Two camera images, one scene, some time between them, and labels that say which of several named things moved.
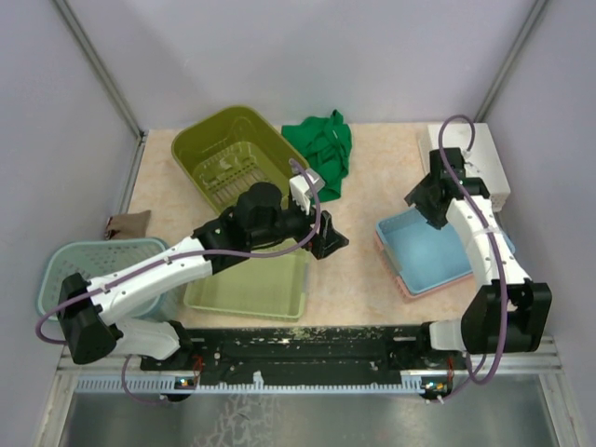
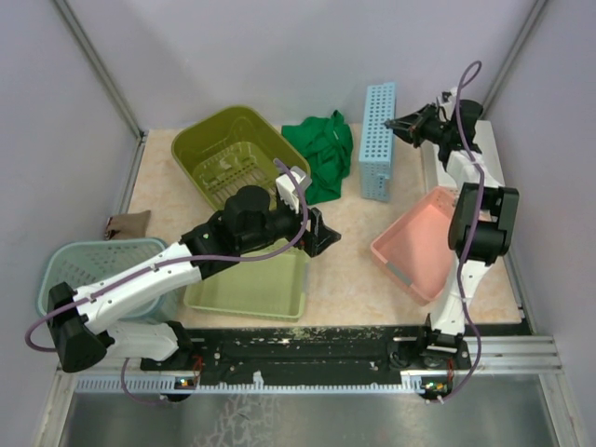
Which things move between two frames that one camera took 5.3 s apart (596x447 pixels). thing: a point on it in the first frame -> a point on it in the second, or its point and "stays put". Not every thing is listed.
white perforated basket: (480, 155) stays put
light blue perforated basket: (422, 257) -> (376, 151)
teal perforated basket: (90, 258) stays put
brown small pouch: (128, 225) stays put
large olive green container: (233, 149) stays put
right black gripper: (435, 218) -> (411, 126)
